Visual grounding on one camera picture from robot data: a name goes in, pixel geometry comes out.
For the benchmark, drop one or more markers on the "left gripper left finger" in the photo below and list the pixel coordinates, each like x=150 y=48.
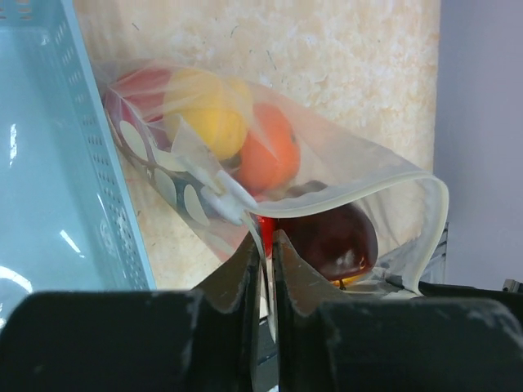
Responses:
x=204 y=339

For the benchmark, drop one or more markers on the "orange tangerine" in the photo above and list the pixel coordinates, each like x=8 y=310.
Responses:
x=271 y=155

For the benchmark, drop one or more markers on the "yellow peach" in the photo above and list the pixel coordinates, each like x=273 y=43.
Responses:
x=217 y=108

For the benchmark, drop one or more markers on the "red pear shaped fruit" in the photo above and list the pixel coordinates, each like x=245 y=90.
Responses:
x=268 y=225

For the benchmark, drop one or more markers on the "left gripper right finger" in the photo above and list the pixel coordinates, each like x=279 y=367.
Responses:
x=449 y=339

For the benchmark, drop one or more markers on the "clear zip top bag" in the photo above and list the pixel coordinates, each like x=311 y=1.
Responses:
x=235 y=157

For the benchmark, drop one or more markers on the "light blue plastic basket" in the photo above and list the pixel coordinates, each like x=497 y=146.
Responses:
x=67 y=220

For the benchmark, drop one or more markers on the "dark red apple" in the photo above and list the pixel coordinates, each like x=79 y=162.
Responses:
x=339 y=243

